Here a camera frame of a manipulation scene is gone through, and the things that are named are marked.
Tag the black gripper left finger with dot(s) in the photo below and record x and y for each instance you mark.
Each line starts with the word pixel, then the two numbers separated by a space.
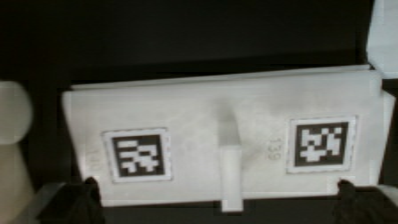
pixel 66 204

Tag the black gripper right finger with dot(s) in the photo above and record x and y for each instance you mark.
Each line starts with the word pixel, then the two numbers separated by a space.
pixel 366 205

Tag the white cabinet door with tags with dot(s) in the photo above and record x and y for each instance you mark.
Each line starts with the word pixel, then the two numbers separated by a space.
pixel 249 136

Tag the white cabinet body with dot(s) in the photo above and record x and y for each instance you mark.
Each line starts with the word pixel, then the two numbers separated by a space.
pixel 14 123

